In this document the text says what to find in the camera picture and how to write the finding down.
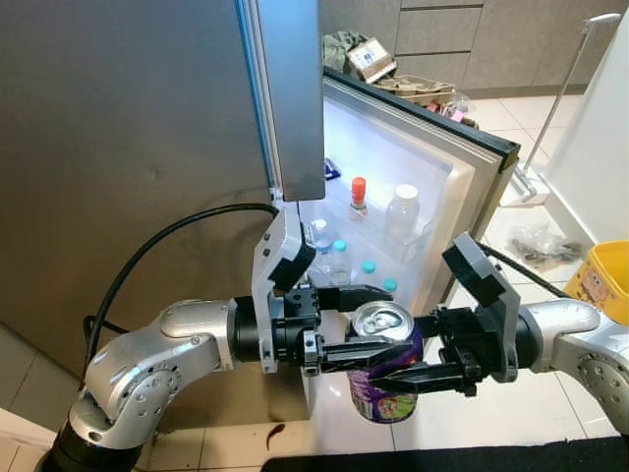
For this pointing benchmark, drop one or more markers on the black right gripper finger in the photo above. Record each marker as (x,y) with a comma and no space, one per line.
(428,327)
(423,379)

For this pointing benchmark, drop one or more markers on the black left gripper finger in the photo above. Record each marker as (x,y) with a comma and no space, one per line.
(354,354)
(349,298)

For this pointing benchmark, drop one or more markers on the purple drink can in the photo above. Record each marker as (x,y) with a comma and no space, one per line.
(383,403)

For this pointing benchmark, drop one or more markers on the fridge door white shelves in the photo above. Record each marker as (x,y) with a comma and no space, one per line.
(393,147)

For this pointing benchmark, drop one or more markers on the small bottle teal cap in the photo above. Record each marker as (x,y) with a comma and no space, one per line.
(340,261)
(389,285)
(369,267)

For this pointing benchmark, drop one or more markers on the water bottle pale cap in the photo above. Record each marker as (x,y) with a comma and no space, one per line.
(319,241)

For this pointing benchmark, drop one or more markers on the black floor mat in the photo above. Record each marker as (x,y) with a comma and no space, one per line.
(442,460)

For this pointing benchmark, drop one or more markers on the sauce bottle red cap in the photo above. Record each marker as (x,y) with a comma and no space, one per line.
(359,202)

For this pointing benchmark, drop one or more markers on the large clear bottle white cap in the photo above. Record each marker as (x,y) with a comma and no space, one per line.
(403,216)

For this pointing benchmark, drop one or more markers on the clear plastic bag dark contents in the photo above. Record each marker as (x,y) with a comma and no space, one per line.
(541,246)

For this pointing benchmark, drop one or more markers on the small blue packet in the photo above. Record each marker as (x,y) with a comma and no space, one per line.
(331,169)

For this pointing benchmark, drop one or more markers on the yellow waste bin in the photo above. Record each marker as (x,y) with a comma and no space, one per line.
(604,280)

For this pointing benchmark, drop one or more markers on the white floor mop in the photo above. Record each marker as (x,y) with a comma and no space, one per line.
(521,187)

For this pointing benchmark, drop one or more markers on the grey steel freezer door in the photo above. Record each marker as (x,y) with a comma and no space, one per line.
(295,98)

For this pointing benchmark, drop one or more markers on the pink wrapped packets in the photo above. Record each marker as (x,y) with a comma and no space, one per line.
(457,110)

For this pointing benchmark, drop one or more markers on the brown egg carton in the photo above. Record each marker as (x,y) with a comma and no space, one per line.
(418,90)

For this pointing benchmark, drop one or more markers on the cardboard box white label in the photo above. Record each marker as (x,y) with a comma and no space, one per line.
(371,59)

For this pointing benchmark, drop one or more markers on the green crumpled cloth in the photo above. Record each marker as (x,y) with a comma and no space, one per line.
(339,51)

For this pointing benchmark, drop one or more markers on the grey kitchen cabinets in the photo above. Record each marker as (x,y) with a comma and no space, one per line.
(491,39)

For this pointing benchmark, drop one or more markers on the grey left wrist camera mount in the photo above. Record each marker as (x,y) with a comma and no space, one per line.
(285,256)

